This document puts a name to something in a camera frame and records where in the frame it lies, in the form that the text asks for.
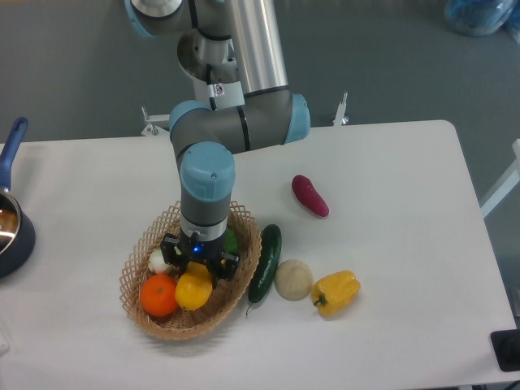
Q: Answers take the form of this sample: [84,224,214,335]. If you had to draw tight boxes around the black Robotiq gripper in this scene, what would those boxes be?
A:
[160,232,240,281]

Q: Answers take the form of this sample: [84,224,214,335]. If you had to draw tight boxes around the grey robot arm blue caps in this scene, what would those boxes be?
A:
[125,1,310,280]

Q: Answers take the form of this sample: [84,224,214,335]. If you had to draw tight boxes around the woven wicker basket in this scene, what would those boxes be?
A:
[119,201,262,340]

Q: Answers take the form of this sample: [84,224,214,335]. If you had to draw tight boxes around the green bok choy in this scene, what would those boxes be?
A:
[148,225,241,275]

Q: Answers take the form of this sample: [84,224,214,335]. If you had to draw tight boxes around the orange tangerine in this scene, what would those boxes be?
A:
[140,274,178,318]

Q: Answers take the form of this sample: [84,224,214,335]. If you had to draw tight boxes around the dark green cucumber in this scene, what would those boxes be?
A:
[245,224,283,315]

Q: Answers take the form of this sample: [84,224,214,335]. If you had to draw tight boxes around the purple sweet potato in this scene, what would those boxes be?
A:
[291,175,330,218]

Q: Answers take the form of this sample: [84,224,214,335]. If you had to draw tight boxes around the yellow bell pepper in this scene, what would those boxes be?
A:
[310,270,361,318]

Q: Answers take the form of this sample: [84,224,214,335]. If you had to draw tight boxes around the dark blue saucepan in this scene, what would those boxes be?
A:
[1,117,36,278]

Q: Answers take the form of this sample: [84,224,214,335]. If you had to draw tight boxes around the black device at table edge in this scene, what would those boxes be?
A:
[490,329,519,372]

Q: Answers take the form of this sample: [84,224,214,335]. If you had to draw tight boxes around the blue plastic bag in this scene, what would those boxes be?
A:
[444,0,519,37]

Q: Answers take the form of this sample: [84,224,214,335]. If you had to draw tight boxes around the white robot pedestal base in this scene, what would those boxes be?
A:
[140,30,350,137]

